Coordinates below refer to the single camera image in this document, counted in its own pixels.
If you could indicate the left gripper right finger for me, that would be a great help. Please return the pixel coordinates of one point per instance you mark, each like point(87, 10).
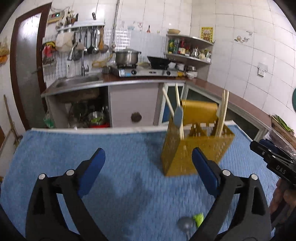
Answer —
point(239, 210)

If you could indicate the chopstick in holder left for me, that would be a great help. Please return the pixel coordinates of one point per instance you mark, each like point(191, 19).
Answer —
point(168, 102)

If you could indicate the steel cooking pot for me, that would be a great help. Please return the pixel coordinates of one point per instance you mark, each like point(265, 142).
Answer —
point(127, 57)

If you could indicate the chopstick in holder right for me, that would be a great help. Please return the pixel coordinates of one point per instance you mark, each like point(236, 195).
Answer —
point(220, 112)

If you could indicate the yellow wall poster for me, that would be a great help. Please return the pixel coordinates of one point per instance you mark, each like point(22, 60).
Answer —
point(207, 33)

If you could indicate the grey plastic spoon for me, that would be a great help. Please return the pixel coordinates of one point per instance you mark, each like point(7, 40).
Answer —
point(185, 224)

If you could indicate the blue textured towel mat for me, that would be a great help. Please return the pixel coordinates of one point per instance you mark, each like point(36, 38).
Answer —
point(131, 199)

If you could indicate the corner shelf unit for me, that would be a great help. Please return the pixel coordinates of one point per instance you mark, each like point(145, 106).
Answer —
point(190, 51)

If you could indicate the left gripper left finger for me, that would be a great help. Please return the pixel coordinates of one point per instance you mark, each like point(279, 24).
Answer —
point(56, 210)

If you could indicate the brown wooden door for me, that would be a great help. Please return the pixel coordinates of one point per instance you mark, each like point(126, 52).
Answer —
point(26, 66)

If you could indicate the chrome faucet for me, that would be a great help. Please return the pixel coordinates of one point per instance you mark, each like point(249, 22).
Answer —
point(77, 53)

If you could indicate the light blue plastic spoon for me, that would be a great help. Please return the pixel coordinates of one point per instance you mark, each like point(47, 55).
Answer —
point(178, 116)

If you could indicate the green handled knife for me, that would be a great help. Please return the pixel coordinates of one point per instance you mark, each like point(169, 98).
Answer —
point(198, 219)

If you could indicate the black wok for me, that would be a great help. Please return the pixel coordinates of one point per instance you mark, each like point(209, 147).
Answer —
point(161, 63)

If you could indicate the wall utensil rack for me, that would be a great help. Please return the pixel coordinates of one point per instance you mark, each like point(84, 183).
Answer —
point(83, 35)

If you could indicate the white wall switch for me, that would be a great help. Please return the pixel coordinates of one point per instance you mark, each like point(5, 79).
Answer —
point(262, 69)

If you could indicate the chopstick in holder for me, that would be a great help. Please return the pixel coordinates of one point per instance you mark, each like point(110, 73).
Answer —
point(220, 112)
point(168, 102)

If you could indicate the person's right hand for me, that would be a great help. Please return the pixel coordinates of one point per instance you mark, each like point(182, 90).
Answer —
point(288, 196)

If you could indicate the kitchen counter cabinets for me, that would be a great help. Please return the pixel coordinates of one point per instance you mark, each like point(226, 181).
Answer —
point(130, 101)

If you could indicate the steel gas stove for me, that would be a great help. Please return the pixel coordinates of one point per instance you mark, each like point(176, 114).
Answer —
point(141, 72)

